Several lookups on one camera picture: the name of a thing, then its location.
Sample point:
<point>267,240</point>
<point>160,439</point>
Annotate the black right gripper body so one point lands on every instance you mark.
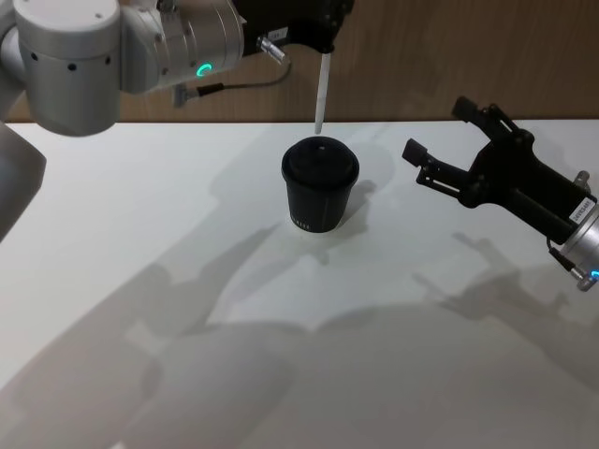
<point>524,182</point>

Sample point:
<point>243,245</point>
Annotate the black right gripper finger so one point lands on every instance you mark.
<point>496,122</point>
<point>444,175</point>

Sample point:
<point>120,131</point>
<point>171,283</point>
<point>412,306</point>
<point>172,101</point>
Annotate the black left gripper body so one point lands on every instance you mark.
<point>271,16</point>

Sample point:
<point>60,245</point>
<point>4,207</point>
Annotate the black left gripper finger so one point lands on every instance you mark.
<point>339,14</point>
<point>316,33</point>

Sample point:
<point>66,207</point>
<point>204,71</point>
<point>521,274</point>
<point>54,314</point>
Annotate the white straw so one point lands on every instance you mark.
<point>323,89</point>

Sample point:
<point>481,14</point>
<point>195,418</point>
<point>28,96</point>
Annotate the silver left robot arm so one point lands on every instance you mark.
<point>70,70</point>

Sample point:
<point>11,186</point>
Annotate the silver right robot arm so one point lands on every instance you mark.
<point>585,245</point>

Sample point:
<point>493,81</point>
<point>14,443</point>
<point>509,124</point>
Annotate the black cup lid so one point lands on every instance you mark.
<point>320,159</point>

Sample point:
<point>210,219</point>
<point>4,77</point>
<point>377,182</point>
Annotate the black paper cup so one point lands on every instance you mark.
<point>314,206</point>

